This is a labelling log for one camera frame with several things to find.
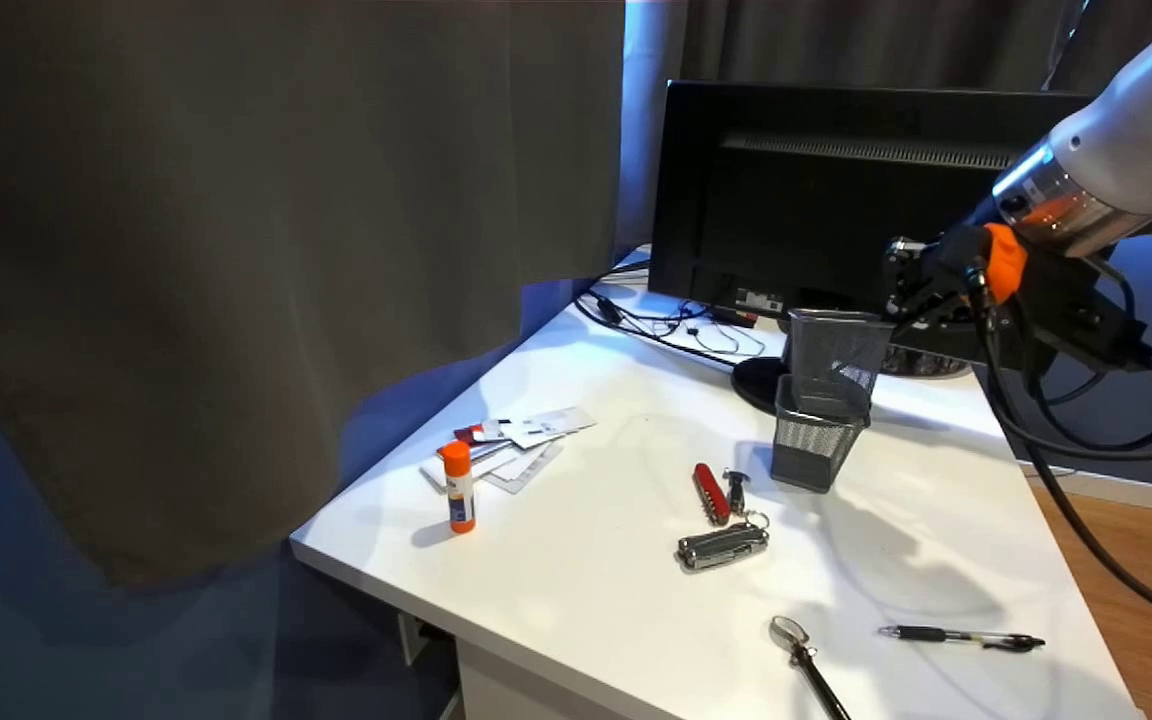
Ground white cards on desk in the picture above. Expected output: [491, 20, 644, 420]
[455, 409, 593, 491]

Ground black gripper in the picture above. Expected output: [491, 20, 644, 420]
[883, 225, 1152, 377]

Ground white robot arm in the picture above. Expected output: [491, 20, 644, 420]
[883, 43, 1152, 373]

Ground large black monitor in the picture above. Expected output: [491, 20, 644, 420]
[648, 80, 1080, 319]

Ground black pen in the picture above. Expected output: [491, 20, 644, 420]
[880, 624, 1043, 653]

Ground glue stick orange cap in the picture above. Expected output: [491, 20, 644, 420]
[441, 441, 477, 535]

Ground red pocket knife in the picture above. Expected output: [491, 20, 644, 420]
[692, 465, 733, 529]

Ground upright mesh pen holder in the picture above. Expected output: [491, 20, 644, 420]
[774, 377, 868, 491]

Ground grey curtain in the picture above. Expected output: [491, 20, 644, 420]
[0, 0, 623, 587]

